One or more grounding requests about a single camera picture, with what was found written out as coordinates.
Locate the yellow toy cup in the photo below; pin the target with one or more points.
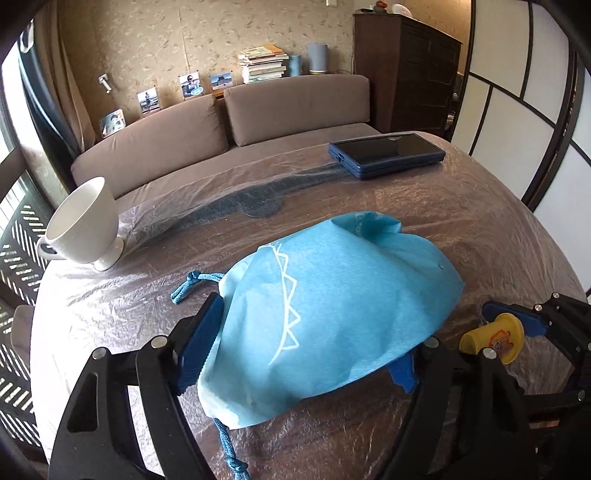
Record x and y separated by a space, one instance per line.
480 341

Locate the patterned balcony railing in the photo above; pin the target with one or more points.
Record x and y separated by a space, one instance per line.
18 258

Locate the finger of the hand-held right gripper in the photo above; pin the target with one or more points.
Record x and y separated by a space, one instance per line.
533 319
554 402

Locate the white black framed partition screen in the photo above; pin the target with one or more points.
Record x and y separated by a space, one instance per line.
508 115

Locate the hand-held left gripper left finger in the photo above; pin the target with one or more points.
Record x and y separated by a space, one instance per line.
198 341

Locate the blue grey mug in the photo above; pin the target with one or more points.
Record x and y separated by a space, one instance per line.
294 66

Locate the white plate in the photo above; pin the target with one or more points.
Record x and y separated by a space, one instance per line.
400 9

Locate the white teacup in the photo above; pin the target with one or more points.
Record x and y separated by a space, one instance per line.
87 221

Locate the dark blue flat case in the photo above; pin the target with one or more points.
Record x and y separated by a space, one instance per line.
388 154

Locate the stack of books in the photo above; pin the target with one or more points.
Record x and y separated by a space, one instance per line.
263 64

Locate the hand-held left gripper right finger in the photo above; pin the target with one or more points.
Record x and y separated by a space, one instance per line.
402 371

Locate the dark wooden cabinet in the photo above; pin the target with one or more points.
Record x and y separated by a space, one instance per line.
406 69

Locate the small standing photo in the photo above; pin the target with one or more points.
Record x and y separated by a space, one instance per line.
148 101
220 81
112 123
190 85

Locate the grey cylindrical speaker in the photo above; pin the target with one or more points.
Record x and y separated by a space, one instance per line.
317 57

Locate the brown sofa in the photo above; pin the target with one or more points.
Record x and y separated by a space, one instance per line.
277 143

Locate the metal wall hook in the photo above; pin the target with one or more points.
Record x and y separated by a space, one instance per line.
105 83

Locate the black framed window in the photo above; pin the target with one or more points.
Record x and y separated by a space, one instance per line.
9 115

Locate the dark curtain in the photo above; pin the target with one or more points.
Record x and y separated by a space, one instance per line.
46 101

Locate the white chair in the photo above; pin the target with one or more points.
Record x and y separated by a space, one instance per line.
22 325

